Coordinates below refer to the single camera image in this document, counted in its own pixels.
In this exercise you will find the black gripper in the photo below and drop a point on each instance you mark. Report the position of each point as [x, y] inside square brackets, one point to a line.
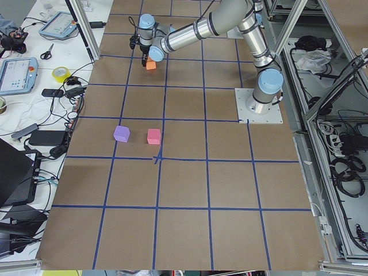
[144, 50]

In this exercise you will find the orange foam cube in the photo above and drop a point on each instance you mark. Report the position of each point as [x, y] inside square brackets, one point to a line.
[150, 65]

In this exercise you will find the pink foam cube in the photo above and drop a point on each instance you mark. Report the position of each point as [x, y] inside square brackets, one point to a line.
[154, 136]

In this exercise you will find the purple foam cube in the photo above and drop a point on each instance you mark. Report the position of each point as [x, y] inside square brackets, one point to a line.
[121, 133]

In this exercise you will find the yellow tape roll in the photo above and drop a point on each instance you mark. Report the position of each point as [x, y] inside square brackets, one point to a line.
[60, 74]

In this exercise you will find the teach pendant far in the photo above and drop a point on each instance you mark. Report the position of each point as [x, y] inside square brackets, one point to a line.
[61, 26]

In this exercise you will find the teach pendant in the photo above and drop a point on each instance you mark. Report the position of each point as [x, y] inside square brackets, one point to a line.
[18, 76]
[61, 26]

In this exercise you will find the black phone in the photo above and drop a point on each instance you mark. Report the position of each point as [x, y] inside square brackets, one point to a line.
[52, 93]

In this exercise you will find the teach pendant near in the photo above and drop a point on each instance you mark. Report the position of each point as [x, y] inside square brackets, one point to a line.
[18, 76]

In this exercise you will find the grey usb hub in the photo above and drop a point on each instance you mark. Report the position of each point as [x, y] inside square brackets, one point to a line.
[25, 131]

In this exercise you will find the black power brick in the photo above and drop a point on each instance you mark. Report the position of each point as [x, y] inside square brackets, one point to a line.
[46, 137]

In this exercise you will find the black laptop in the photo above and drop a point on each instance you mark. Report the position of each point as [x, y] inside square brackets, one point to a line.
[19, 170]

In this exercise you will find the white crumpled cloth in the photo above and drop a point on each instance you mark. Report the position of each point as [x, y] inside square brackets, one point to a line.
[314, 61]

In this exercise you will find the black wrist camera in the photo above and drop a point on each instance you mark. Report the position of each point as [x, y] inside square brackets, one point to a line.
[134, 41]

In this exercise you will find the aluminium frame post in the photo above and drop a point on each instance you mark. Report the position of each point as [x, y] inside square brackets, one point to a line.
[80, 18]

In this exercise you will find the black handled scissors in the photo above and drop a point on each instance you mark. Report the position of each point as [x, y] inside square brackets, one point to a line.
[47, 54]

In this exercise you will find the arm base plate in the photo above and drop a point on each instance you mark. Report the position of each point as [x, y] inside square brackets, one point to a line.
[249, 111]

